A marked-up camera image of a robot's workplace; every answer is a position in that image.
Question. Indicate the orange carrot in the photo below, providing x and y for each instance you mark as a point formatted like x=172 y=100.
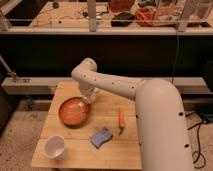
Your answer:
x=121 y=120

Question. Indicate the black tray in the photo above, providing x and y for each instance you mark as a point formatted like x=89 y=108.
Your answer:
x=122 y=19

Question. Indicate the grey metal rail beam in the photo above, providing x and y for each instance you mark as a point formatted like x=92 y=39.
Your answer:
x=47 y=85

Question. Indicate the white plastic bottle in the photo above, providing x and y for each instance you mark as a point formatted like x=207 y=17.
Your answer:
x=84 y=105

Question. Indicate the metal clamp rod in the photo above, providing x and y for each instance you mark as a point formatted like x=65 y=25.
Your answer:
x=14 y=76

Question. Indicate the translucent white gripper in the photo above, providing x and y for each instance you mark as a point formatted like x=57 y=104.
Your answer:
x=89 y=99

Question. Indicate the wooden table board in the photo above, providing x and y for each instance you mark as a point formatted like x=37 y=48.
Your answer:
x=120 y=153

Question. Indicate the vertical white post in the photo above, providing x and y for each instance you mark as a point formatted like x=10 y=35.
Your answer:
x=91 y=5

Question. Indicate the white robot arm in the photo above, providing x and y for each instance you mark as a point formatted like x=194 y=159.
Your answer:
x=161 y=123

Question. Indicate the background workbench shelf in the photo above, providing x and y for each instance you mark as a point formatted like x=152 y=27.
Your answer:
x=70 y=17

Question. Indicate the orange crate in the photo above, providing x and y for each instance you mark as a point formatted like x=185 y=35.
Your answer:
x=151 y=17

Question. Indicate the white cup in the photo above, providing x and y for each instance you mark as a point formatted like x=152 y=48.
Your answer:
x=54 y=147

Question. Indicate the right slanted white post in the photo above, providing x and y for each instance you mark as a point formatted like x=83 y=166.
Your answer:
x=187 y=11

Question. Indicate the orange ceramic bowl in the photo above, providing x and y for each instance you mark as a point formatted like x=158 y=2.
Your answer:
x=71 y=114

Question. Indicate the blue sponge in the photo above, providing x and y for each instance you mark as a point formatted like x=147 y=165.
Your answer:
x=101 y=137

